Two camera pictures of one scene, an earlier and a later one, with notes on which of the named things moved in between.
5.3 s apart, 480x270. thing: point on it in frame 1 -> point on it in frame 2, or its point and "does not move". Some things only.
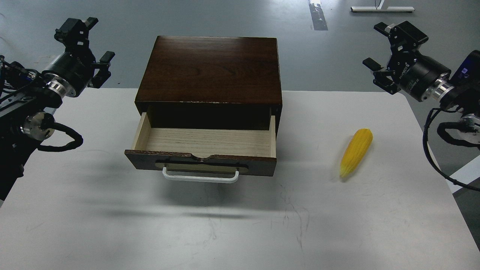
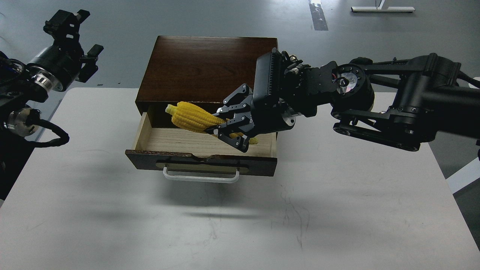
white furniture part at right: x=466 y=174 does not move
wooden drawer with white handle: x=203 y=155 does not move
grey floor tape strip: x=318 y=17 does not move
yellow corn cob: x=357 y=146 -> x=189 y=117
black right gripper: x=416 y=74 -> x=283 y=92
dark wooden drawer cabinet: x=212 y=82 does not move
